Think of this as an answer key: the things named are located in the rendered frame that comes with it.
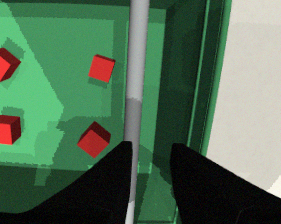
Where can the green plastic tray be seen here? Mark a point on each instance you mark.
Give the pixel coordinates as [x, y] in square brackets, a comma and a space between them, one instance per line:
[55, 41]

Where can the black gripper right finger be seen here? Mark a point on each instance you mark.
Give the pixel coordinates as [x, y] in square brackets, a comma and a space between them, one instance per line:
[208, 194]

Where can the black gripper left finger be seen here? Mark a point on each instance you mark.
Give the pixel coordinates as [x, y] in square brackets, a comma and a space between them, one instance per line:
[100, 196]

